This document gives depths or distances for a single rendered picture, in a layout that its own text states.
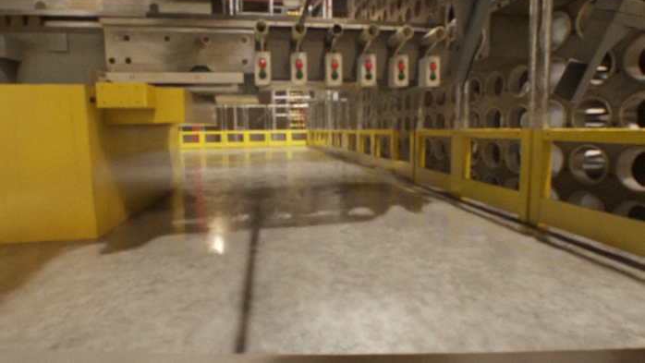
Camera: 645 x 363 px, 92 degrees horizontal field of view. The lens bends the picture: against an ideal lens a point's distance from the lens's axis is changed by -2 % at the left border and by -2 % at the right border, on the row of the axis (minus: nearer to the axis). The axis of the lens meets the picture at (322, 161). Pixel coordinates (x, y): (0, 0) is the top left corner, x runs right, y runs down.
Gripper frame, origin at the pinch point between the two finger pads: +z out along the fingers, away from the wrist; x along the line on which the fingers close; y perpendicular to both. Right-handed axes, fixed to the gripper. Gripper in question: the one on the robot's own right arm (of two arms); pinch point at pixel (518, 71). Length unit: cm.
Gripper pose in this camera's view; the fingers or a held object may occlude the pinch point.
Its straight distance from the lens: 40.0
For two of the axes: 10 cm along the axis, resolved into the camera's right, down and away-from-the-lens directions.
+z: -1.5, 8.7, 4.7
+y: 0.6, 4.8, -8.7
